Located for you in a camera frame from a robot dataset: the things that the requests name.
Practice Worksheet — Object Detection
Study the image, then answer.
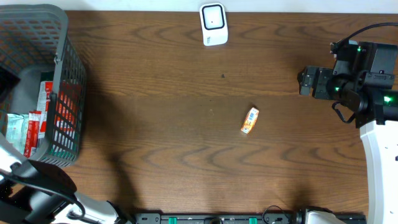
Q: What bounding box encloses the teal wet wipes packet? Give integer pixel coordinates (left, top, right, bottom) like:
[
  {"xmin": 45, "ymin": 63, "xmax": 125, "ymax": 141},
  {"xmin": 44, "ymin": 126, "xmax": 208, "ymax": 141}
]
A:
[{"xmin": 6, "ymin": 113, "xmax": 29, "ymax": 154}]

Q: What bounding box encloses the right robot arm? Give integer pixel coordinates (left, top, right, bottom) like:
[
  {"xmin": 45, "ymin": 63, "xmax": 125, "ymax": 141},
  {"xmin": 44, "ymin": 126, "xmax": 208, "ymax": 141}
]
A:
[{"xmin": 297, "ymin": 41, "xmax": 397, "ymax": 223}]

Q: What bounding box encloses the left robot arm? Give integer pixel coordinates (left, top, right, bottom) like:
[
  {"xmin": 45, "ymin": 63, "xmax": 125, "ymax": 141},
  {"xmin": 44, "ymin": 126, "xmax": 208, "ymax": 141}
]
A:
[{"xmin": 1, "ymin": 136, "xmax": 136, "ymax": 223}]

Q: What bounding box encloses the slim red stick packet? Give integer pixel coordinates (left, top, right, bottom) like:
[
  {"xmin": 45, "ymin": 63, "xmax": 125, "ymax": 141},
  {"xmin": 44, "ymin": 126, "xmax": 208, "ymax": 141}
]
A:
[{"xmin": 24, "ymin": 111, "xmax": 42, "ymax": 158}]

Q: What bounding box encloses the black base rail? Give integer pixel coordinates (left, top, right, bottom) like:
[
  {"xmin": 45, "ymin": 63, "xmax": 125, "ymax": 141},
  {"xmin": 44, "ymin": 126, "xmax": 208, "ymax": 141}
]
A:
[{"xmin": 134, "ymin": 212, "xmax": 368, "ymax": 224}]

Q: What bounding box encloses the green white packet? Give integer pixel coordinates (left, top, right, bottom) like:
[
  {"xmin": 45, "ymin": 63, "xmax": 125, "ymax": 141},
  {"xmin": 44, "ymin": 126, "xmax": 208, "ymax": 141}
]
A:
[{"xmin": 40, "ymin": 71, "xmax": 54, "ymax": 82}]

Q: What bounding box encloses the small orange snack packet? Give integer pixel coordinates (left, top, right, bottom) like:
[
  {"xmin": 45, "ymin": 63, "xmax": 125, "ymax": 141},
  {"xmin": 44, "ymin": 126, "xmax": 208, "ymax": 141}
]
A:
[{"xmin": 241, "ymin": 107, "xmax": 259, "ymax": 134}]

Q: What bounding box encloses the grey plastic mesh basket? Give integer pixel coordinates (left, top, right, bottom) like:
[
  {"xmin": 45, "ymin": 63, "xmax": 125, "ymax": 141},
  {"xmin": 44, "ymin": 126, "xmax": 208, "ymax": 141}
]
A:
[{"xmin": 1, "ymin": 4, "xmax": 87, "ymax": 167}]

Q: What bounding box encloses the large red snack bag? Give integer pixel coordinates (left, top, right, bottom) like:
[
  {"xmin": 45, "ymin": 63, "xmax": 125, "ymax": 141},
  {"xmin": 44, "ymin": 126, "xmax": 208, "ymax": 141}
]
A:
[{"xmin": 36, "ymin": 81, "xmax": 79, "ymax": 139}]

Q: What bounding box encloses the white barcode scanner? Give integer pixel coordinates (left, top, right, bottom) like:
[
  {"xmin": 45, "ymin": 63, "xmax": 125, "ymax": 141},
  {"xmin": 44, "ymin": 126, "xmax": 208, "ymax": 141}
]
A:
[{"xmin": 199, "ymin": 2, "xmax": 228, "ymax": 47}]

